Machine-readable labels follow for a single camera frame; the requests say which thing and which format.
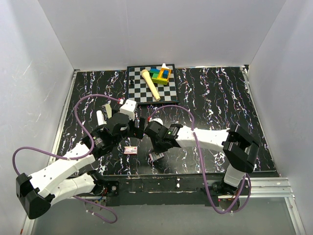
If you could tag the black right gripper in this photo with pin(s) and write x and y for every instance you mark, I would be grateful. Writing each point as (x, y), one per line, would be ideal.
(158, 150)

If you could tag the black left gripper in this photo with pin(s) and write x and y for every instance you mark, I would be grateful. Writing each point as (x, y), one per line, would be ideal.
(137, 132)

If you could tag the red white staple box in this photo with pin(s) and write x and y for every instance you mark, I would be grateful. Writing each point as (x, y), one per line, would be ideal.
(155, 157)

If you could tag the cream white stapler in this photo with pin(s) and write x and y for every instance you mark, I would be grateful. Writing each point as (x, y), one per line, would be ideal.
(108, 110)

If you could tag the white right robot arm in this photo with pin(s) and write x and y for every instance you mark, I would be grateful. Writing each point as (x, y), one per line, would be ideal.
(239, 147)

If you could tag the red white staple box sleeve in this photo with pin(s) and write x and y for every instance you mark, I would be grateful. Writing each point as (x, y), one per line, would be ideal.
(130, 150)

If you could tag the cream wooden rolling pin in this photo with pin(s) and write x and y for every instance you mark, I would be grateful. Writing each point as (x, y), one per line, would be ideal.
(146, 76)

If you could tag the yellow green toy block tray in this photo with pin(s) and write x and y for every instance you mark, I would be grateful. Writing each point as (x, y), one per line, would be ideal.
(160, 76)

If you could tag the white chess piece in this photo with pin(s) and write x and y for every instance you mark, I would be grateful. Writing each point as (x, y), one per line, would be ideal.
(164, 66)

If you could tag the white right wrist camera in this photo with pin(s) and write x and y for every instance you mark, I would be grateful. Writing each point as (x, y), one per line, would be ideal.
(158, 120)

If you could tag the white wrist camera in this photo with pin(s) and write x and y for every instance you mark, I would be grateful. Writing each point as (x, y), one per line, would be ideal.
(158, 120)
(128, 108)

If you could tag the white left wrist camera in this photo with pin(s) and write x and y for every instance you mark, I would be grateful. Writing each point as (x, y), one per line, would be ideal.
(128, 108)

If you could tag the aluminium rail frame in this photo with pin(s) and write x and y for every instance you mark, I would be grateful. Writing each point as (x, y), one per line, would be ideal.
(271, 210)

